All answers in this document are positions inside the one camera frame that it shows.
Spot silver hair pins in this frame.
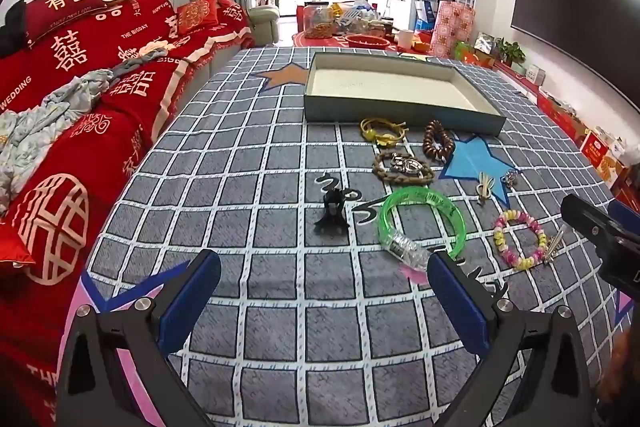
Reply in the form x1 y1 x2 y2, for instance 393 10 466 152
544 225 566 265

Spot pink yellow bead bracelet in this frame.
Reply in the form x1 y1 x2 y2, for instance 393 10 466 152
492 208 550 272

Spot small silver charm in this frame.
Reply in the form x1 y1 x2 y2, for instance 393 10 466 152
501 169 518 188

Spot beige hair tie bow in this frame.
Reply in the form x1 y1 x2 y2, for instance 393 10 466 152
475 171 495 206

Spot green translucent bangle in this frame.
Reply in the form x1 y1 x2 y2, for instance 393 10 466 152
376 186 468 273

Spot braided tan rope bracelet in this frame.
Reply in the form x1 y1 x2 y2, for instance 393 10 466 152
371 148 436 186

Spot brown wooden bead bracelet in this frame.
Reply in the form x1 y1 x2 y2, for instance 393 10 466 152
422 119 457 165

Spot yellow cord bead bracelet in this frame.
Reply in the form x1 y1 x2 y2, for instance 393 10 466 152
359 116 409 150

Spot black hair claw clip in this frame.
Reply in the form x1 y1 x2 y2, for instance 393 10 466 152
314 188 349 233

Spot purple heart silver pendant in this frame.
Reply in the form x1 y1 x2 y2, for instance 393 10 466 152
390 153 423 176

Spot teal jewelry tray box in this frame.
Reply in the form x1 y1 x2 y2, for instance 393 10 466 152
304 52 506 136

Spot red covered sofa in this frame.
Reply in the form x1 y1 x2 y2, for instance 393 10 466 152
1 0 254 426

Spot potted green plant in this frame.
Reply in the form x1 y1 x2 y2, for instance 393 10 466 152
498 38 526 66

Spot grey checkered table cloth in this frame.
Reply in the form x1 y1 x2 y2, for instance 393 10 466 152
88 48 630 426

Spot pink floral gift box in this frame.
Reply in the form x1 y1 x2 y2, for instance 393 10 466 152
431 1 475 58

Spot light blue floral blanket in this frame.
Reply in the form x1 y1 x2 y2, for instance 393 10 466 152
1 48 168 212

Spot white mug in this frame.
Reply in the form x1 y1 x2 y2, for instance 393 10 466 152
396 29 414 50

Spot red colander bowl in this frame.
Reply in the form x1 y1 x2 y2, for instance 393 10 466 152
345 34 390 50

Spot red embroidered cushion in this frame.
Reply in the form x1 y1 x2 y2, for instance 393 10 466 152
177 0 218 36

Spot red round coffee table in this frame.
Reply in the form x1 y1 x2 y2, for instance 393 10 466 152
293 31 422 55

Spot dark red text pillow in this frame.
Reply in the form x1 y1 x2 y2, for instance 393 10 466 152
26 0 106 46

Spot black wall television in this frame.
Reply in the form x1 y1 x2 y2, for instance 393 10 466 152
511 0 639 106

